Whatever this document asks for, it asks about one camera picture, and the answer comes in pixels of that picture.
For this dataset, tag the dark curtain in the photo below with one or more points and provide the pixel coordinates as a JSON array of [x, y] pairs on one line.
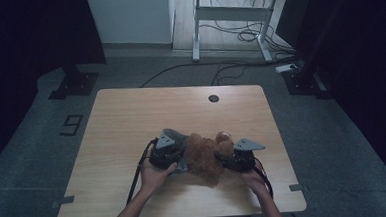
[[27, 47], [361, 46]]

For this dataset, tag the person's right hand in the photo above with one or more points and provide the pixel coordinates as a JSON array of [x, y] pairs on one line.
[[256, 180]]

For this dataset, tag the white metal desk frame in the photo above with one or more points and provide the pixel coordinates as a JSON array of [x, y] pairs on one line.
[[232, 13]]

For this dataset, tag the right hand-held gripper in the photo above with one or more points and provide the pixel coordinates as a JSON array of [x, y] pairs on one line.
[[240, 161]]

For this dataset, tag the grey tape strip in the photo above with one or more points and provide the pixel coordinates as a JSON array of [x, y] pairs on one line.
[[298, 187], [64, 201]]

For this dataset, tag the black stand base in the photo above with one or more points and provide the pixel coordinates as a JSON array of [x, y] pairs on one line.
[[76, 84], [305, 82]]

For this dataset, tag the brown teddy bear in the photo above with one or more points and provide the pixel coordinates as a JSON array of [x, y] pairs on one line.
[[203, 158]]

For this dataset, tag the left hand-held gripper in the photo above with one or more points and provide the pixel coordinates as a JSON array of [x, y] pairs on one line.
[[163, 156]]

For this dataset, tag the white power strip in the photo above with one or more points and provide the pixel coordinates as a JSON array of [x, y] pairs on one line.
[[286, 68]]

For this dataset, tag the person's left hand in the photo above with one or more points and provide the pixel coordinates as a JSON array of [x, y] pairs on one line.
[[153, 179]]

